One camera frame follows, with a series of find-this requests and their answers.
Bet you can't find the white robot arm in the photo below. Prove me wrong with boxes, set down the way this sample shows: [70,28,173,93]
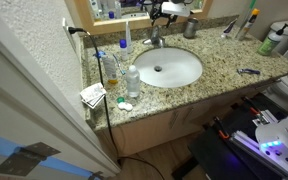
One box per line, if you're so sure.
[230,116,288,173]

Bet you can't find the purple toothpaste tube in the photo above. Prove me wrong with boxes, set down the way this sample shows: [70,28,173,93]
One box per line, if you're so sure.
[221,18,237,38]

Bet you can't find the grey metal cup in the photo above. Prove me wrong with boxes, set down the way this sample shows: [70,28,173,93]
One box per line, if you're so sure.
[183,18,198,39]

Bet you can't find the wooden vanity cabinet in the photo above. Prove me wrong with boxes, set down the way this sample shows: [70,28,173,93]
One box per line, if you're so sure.
[96,80,277,156]

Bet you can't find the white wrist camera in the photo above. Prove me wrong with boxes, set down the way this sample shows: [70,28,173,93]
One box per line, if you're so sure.
[161,0,190,17]

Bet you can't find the black power cable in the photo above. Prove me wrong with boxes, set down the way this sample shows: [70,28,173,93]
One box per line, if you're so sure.
[67,26,167,180]

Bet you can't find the green soap pump bottle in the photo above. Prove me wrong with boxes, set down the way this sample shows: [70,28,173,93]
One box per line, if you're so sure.
[257,24,288,56]

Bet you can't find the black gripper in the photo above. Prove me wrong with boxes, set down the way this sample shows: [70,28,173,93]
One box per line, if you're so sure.
[149,1,178,26]

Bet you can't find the white contact lens case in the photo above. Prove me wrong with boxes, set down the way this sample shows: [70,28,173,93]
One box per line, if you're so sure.
[117,97,133,111]

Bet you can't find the small blue cap bottle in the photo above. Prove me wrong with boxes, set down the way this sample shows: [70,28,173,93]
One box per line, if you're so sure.
[119,39,128,60]

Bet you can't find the wood framed mirror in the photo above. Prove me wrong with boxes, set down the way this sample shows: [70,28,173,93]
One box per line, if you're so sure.
[64,0,213,35]

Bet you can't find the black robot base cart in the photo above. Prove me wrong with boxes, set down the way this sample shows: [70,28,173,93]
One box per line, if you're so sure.
[172,96,288,180]

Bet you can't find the metal door hinge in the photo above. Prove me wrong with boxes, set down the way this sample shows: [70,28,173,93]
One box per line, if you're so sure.
[0,142,60,176]

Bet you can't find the folded paper leaflets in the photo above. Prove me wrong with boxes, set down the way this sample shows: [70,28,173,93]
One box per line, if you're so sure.
[80,83,106,109]

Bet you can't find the white oval sink basin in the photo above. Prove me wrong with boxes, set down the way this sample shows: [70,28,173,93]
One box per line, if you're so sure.
[134,48,203,88]

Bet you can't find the white door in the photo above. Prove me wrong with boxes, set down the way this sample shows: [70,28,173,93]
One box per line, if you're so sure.
[0,0,122,180]

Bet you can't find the orange cap sunscreen spray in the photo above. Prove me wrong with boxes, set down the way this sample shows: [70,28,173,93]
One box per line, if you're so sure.
[235,9,259,40]

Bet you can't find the blue toothbrush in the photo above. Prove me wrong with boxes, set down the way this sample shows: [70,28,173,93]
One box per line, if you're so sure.
[113,54,126,75]

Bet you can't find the clear plastic bottle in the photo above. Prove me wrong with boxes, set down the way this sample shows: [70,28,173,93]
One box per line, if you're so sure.
[126,65,140,98]

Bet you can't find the wall power outlet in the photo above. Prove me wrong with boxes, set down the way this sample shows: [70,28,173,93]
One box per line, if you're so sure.
[62,17,76,52]

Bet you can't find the chrome faucet tap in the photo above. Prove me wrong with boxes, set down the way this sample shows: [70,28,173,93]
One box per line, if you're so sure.
[143,26,165,48]

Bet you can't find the yellow bottom lotion tube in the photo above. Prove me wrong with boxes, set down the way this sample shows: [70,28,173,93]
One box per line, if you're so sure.
[102,55,118,84]

